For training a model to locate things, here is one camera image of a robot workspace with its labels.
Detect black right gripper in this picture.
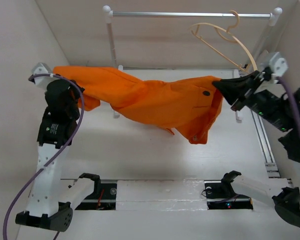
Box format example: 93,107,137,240
213,68,297,132

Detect orange trousers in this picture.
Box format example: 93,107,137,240
53,66,223,144

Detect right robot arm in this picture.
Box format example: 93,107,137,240
213,71,300,228

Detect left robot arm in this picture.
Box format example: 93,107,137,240
15,79,101,232

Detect beige plastic hanger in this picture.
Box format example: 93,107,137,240
189,10,258,73

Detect white clothes rack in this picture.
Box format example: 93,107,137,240
102,5,283,123

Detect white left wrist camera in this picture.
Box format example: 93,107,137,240
28,62,55,91

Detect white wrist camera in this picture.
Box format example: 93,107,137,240
261,52,289,84
28,62,55,91

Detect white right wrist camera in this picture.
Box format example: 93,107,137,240
261,52,289,84

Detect aluminium rail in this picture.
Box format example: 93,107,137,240
251,111,281,179

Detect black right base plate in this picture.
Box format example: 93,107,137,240
201,170,254,210

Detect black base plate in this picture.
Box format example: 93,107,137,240
201,170,254,210
76,180,117,211

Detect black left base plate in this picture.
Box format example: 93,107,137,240
76,180,117,211

